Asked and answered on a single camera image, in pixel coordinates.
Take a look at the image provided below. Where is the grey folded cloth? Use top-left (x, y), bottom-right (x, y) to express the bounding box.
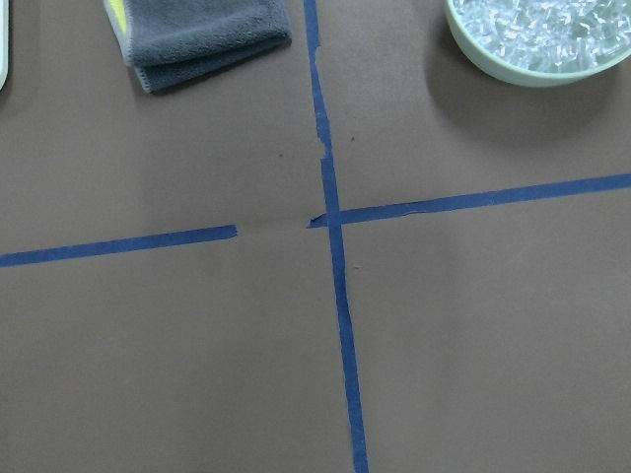
top-left (104, 0), bottom-right (292, 93)

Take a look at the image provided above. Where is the green bowl of ice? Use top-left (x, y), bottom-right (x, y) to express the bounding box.
top-left (444, 1), bottom-right (630, 88)

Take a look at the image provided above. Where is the cream bear serving tray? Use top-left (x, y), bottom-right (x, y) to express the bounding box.
top-left (0, 0), bottom-right (10, 90)

